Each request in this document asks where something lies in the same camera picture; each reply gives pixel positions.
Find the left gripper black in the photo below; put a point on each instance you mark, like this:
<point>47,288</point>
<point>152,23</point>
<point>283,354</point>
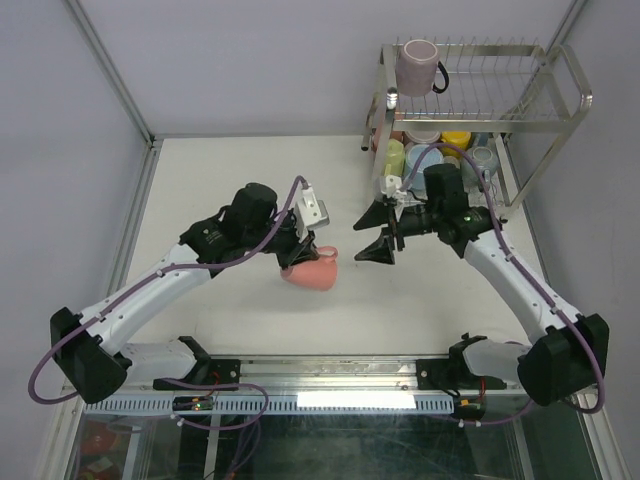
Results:
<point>300,251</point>

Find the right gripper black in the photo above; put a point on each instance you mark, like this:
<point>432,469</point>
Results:
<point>379,251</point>

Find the pale yellow mug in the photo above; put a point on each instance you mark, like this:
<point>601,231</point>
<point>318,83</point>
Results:
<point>394,158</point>

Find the light blue mug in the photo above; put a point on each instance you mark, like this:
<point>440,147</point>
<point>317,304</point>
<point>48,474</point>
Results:
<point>433,157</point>

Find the lilac ribbed mug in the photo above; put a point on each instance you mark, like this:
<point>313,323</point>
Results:
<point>421,137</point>

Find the yellow mug black handle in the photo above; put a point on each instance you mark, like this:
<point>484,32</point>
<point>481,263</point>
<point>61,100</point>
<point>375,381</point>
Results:
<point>460,139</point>

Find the dark green glazed mug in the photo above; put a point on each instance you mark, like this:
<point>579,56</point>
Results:
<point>486,161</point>

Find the slate blue small mug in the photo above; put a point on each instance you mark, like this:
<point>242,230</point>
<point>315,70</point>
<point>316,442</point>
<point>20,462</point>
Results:
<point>480,139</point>

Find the mauve upside-down mug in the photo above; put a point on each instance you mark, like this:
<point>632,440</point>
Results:
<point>419,70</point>

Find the small taupe mug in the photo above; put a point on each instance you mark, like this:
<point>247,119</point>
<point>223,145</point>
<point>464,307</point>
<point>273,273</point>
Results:
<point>452,160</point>

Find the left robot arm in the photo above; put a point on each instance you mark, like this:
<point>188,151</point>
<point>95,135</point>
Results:
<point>93,347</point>

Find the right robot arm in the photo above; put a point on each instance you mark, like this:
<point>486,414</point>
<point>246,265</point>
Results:
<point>567,350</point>

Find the steel dish rack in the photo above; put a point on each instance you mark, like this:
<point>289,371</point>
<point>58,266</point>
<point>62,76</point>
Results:
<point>505,89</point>

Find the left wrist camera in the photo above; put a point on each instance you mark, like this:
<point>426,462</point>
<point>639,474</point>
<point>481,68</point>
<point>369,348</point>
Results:
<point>310,212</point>

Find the aluminium mounting rail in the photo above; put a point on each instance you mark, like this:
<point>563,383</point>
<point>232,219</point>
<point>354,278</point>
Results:
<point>325,372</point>

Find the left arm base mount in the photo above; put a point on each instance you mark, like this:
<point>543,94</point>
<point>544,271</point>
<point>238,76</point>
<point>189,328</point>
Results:
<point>208,370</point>

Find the white slotted cable duct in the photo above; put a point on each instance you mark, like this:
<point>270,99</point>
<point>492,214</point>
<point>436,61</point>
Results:
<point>315,403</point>

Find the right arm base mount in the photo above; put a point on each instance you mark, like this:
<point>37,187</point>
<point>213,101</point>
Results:
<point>449,374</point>

